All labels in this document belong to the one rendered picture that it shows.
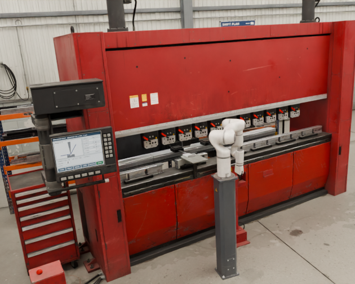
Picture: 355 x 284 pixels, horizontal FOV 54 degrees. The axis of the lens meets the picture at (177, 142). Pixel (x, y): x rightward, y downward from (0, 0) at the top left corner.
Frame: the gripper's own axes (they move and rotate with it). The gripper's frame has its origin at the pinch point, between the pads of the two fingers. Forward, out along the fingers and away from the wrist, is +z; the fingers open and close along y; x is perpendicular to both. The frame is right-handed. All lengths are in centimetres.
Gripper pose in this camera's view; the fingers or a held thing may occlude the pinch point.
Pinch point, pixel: (239, 177)
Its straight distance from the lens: 384.2
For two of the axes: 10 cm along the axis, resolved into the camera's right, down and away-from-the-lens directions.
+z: 0.4, 9.3, 3.7
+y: 4.7, 3.1, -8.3
